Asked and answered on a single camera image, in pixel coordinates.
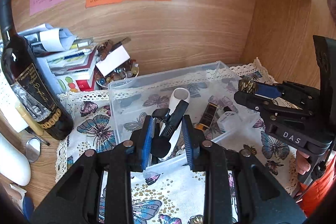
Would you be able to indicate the yellow tube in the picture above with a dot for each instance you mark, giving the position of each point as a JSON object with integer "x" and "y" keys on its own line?
{"x": 29, "y": 120}

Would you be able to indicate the black and amber lighter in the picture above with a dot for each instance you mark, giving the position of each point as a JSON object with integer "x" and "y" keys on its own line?
{"x": 207, "y": 117}

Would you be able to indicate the white pitcher with handle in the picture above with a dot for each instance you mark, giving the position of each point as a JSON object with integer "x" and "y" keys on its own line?
{"x": 14, "y": 165}

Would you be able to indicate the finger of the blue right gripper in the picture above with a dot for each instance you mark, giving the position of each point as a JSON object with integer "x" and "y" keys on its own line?
{"x": 268, "y": 91}

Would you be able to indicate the clear plastic storage box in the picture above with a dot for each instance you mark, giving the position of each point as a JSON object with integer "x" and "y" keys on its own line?
{"x": 156, "y": 103}

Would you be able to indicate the dark red wine bottle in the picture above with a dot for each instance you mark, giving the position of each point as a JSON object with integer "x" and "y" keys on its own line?
{"x": 20, "y": 67}

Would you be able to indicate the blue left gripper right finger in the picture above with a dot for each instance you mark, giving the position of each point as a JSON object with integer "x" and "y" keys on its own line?
{"x": 191, "y": 142}

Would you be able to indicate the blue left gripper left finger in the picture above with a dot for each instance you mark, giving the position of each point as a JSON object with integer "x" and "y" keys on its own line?
{"x": 145, "y": 137}

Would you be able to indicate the bowl of colourful beads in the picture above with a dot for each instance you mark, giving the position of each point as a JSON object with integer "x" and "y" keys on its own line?
{"x": 126, "y": 71}

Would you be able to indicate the small round mirror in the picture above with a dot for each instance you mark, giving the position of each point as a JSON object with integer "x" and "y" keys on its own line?
{"x": 33, "y": 149}

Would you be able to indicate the silver keys with coin keyring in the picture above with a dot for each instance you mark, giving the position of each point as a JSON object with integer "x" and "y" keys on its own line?
{"x": 181, "y": 151}

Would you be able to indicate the butterfly print lace cloth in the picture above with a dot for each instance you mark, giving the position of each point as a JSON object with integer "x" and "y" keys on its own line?
{"x": 167, "y": 191}

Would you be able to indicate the white handwritten note sheet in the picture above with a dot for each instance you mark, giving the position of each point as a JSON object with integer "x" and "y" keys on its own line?
{"x": 8, "y": 102}

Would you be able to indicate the person's right hand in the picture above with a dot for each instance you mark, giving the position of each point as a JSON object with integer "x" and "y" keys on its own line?
{"x": 301, "y": 163}

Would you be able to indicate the stack of books and papers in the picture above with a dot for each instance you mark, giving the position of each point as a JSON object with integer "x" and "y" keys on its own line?
{"x": 67, "y": 61}

